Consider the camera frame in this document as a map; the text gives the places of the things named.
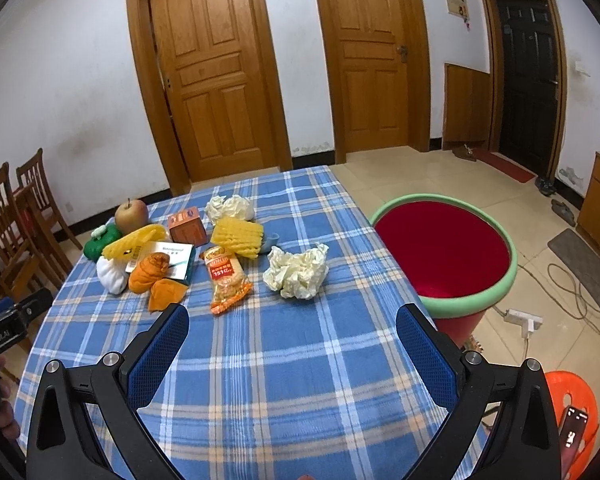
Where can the small white paper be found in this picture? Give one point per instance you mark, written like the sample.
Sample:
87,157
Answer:
235,206

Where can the white teal paper box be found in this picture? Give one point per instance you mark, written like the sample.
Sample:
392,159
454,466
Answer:
181,259

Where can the orange-brown small box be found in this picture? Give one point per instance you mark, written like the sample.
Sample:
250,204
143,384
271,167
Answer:
186,227

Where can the wooden chair near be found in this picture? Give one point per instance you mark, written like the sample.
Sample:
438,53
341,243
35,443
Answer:
22,264

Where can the red door mat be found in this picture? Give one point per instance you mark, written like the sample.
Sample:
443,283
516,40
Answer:
504,165

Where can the large white paper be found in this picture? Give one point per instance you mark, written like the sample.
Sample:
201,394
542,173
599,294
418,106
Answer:
297,276

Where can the low wooden wall panel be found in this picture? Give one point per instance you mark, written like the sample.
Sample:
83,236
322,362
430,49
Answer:
467,106

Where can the smartphone on stool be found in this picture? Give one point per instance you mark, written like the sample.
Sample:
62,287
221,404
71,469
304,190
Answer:
571,433

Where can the dark shoes by door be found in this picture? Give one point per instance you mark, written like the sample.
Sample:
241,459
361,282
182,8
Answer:
544,186

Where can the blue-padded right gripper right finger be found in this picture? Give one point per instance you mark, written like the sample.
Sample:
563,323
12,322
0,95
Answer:
523,443

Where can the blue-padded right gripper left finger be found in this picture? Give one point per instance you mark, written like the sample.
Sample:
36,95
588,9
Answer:
63,443

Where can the wooden chair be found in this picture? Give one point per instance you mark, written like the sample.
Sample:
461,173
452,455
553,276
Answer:
22,264
32,173

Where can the red bin with green rim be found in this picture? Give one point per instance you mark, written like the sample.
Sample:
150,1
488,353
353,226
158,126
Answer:
460,261

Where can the left wooden door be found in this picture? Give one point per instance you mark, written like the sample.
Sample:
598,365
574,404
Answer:
209,83

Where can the middle wooden door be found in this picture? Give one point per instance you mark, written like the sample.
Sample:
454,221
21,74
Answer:
378,70

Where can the wooden door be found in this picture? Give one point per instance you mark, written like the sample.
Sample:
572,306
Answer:
378,70
209,83

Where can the orange plastic stool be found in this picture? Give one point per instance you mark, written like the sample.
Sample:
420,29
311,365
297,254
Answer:
567,388

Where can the grey slippers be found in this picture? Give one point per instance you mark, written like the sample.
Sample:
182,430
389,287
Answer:
563,211

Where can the yellow banana toy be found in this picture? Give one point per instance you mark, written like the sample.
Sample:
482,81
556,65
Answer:
123,248

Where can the orange peel piece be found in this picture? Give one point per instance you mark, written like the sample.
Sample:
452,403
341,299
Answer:
149,270
165,292

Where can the light blue plastic toy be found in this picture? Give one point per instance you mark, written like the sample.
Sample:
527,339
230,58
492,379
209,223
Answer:
268,241

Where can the white garlic toy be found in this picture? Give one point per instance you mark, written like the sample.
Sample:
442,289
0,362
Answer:
111,274

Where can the orange snack packet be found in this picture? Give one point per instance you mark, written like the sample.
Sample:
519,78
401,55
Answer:
229,282

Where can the dark entrance door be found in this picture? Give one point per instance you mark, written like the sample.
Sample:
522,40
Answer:
529,82

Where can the blue plaid tablecloth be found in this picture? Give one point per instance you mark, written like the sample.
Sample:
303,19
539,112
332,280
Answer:
280,388

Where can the green toy vegetable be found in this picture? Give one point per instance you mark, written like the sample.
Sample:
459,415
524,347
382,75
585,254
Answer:
100,238

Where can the yellow corn toy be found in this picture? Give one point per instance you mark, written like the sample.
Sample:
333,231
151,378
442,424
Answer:
242,237

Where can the wooden chair far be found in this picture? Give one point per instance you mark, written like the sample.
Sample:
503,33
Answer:
32,173

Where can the grey floor mat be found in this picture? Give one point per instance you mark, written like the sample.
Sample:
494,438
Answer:
580,259

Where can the red-yellow apple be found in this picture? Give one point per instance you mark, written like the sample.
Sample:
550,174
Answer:
131,216

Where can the white power strip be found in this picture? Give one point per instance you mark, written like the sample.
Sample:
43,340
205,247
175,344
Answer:
527,322

